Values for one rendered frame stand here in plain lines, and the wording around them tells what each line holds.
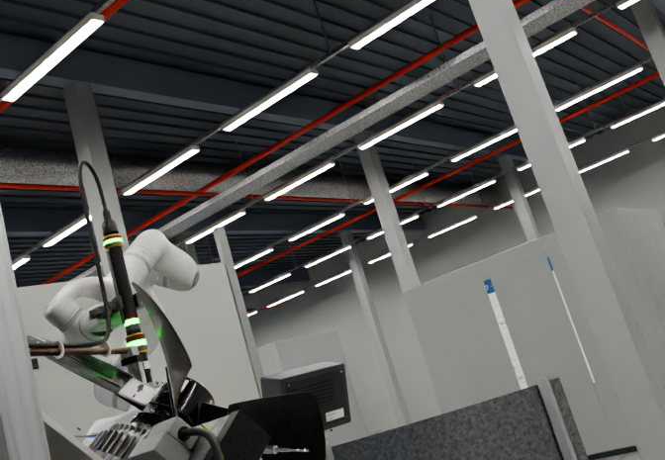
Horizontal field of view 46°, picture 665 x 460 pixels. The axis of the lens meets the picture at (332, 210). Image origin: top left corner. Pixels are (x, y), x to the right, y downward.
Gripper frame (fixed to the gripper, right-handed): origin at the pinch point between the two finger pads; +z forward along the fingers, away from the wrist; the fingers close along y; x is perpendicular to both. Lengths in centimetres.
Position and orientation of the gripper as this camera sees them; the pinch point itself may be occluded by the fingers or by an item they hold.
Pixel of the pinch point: (126, 303)
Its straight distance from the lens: 186.2
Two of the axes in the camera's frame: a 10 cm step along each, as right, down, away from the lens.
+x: -2.9, -9.2, 2.5
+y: -7.4, 0.6, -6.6
